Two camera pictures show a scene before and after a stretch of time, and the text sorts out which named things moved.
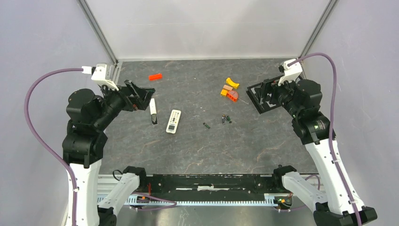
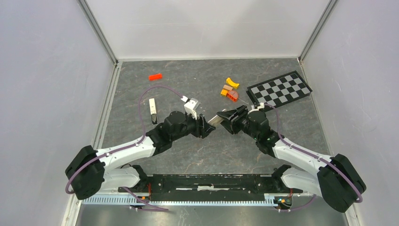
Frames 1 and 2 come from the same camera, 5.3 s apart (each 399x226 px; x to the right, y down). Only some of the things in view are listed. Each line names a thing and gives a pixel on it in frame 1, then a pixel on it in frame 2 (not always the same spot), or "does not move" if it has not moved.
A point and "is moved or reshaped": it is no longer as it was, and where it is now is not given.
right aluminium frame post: x=319 y=27 does not move
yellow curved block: x=234 y=84 does not move
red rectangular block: x=155 y=77 does not move
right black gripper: x=275 y=88 → x=232 y=125
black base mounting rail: x=210 y=186 does not move
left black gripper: x=135 y=101 → x=202 y=128
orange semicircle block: x=233 y=95 does not move
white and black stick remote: x=153 y=111 does not move
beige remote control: x=173 y=121 is moved or reshaped
